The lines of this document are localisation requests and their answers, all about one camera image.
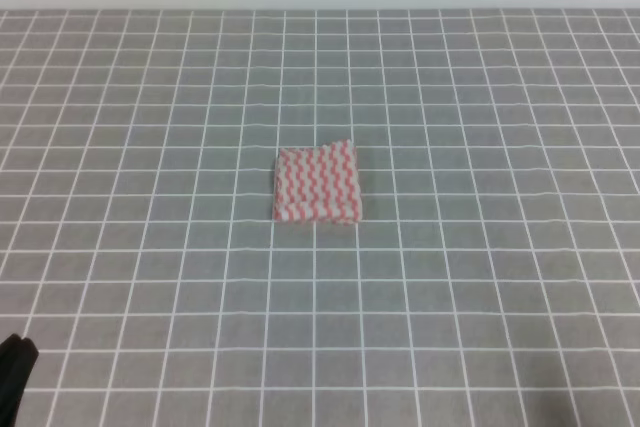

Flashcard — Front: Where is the grey checked tablecloth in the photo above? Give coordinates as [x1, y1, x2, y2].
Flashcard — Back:
[1, 9, 639, 426]

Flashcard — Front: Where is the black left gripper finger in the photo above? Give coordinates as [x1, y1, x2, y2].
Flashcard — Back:
[0, 333, 39, 427]

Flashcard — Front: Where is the pink wavy striped towel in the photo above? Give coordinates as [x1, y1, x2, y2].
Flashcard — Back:
[273, 139, 363, 224]

